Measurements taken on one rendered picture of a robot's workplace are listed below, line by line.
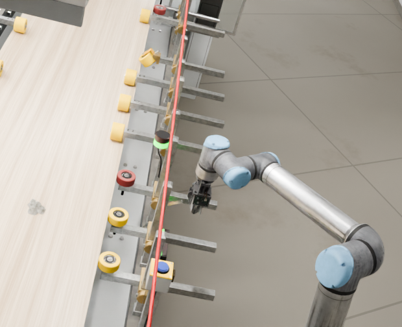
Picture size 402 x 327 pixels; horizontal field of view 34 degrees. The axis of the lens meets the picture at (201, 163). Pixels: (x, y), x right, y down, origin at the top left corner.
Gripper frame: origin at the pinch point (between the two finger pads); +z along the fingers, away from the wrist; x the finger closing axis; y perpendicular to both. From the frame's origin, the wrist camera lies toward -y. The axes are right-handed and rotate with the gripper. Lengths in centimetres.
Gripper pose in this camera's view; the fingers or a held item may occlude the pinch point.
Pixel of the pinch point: (194, 209)
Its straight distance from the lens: 264.1
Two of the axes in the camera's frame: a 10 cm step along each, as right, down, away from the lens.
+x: 9.7, 2.1, 1.2
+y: -0.3, 6.0, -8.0
